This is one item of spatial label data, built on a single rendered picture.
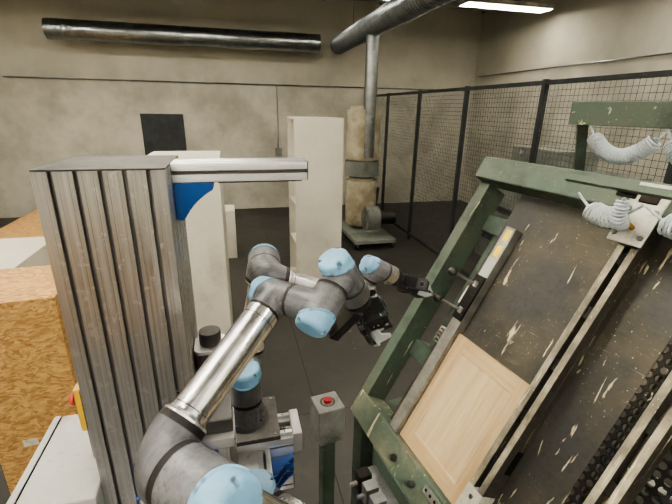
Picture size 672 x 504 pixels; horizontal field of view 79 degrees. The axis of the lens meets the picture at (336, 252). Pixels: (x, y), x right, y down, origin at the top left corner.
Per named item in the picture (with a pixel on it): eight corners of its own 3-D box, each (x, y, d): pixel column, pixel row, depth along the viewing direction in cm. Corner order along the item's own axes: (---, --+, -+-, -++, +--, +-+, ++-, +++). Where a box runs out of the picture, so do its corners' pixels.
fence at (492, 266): (396, 425, 174) (389, 424, 172) (512, 230, 164) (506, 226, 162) (402, 433, 169) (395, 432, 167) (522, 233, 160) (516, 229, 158)
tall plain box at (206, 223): (175, 318, 438) (153, 151, 380) (232, 312, 452) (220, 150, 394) (162, 366, 355) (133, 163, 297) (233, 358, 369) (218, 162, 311)
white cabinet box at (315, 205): (290, 268, 580) (287, 116, 512) (330, 265, 594) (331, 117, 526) (296, 284, 525) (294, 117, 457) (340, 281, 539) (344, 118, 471)
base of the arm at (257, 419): (227, 436, 145) (225, 414, 142) (227, 408, 159) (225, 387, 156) (269, 429, 149) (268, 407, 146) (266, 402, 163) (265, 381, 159)
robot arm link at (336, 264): (308, 271, 89) (325, 242, 94) (328, 300, 97) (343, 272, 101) (337, 275, 85) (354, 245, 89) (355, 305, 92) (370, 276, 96)
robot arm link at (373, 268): (354, 267, 159) (365, 249, 157) (375, 277, 164) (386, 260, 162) (362, 277, 152) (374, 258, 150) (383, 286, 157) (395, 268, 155)
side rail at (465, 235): (378, 392, 198) (361, 387, 193) (495, 192, 187) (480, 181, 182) (384, 400, 193) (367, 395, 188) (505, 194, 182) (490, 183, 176)
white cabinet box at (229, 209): (199, 250, 644) (195, 205, 620) (237, 248, 657) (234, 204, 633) (197, 260, 602) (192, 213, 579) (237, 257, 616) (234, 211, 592)
